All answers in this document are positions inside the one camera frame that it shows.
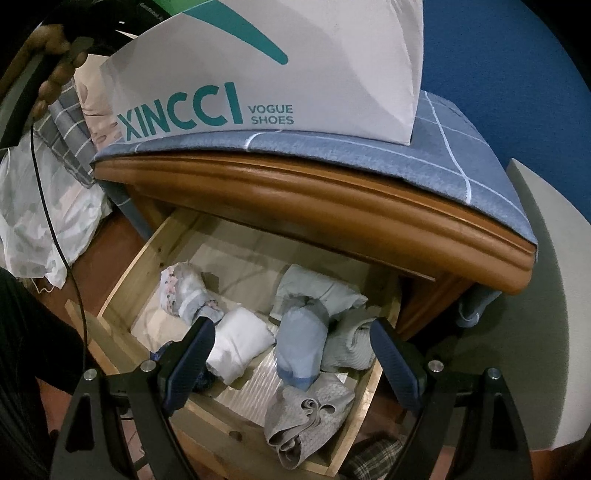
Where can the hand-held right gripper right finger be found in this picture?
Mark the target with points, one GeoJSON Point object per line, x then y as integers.
{"type": "Point", "coordinates": [397, 364]}

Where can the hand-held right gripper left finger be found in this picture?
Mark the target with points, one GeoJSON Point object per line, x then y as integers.
{"type": "Point", "coordinates": [189, 364]}

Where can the grey ribbed underwear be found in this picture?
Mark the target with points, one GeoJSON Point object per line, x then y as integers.
{"type": "Point", "coordinates": [346, 341]}

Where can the white underwear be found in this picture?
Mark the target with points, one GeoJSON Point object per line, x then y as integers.
{"type": "Point", "coordinates": [240, 341]}

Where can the wooden drawer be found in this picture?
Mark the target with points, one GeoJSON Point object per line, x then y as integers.
{"type": "Point", "coordinates": [221, 434]}

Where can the floral underwear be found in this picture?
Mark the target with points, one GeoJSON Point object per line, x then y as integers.
{"type": "Point", "coordinates": [184, 286]}

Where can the beige socks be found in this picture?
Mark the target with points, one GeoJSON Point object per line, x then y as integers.
{"type": "Point", "coordinates": [318, 406]}

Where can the blue grey-banded underwear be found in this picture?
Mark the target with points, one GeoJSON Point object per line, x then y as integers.
{"type": "Point", "coordinates": [298, 346]}

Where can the light blue underwear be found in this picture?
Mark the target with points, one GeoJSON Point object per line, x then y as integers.
{"type": "Point", "coordinates": [314, 286]}

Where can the white shoe box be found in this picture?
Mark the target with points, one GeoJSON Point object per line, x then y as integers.
{"type": "Point", "coordinates": [277, 69]}

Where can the ribbed drawer liner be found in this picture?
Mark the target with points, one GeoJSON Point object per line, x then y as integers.
{"type": "Point", "coordinates": [254, 387]}

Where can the person's left hand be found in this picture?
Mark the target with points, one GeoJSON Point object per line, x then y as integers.
{"type": "Point", "coordinates": [51, 83]}

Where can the grey checked blanket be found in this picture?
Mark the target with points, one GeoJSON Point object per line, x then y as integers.
{"type": "Point", "coordinates": [64, 134]}

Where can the pink floral pillow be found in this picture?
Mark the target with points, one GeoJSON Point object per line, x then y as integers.
{"type": "Point", "coordinates": [94, 106]}

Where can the dark plaid cloth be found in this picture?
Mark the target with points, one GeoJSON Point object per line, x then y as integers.
{"type": "Point", "coordinates": [374, 454]}

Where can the white printed quilt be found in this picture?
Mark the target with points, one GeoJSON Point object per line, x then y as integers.
{"type": "Point", "coordinates": [27, 221]}

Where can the person's black clothing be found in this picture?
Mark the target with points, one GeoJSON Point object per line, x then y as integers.
{"type": "Point", "coordinates": [27, 369]}

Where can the wooden nightstand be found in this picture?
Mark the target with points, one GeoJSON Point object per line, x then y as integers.
{"type": "Point", "coordinates": [323, 203]}

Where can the green foam mat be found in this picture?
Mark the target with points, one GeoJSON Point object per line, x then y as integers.
{"type": "Point", "coordinates": [174, 5]}

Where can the blue checked cloth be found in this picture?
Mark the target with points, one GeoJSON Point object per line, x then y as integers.
{"type": "Point", "coordinates": [438, 152]}

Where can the blue foam mat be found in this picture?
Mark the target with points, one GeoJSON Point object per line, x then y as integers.
{"type": "Point", "coordinates": [508, 69]}

